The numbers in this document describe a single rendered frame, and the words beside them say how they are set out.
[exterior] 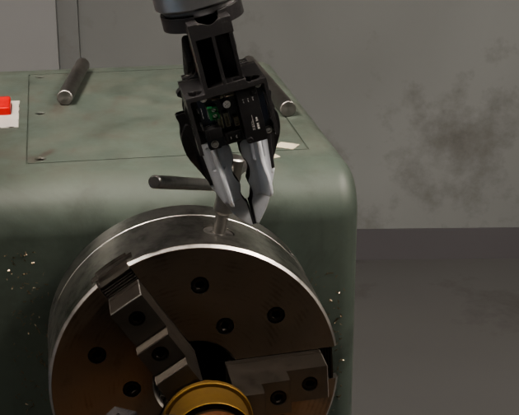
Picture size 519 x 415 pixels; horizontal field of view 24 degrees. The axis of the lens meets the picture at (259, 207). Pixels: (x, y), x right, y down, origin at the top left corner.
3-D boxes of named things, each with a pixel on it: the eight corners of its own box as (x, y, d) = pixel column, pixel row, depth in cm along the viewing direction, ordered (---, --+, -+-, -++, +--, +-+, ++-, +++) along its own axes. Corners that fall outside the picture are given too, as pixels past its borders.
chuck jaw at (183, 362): (158, 360, 131) (94, 280, 127) (195, 334, 131) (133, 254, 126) (168, 410, 121) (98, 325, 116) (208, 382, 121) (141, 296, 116)
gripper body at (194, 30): (198, 165, 102) (162, 30, 97) (187, 136, 110) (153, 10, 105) (285, 141, 103) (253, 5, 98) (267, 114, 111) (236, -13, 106)
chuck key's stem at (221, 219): (207, 250, 131) (228, 151, 127) (226, 256, 130) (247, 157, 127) (200, 256, 129) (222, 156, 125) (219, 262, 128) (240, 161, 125)
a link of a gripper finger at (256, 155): (263, 241, 107) (239, 146, 104) (251, 218, 113) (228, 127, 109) (296, 231, 108) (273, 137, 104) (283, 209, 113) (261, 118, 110)
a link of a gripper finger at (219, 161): (229, 250, 107) (204, 156, 104) (220, 227, 113) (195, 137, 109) (263, 241, 107) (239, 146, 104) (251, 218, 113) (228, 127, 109)
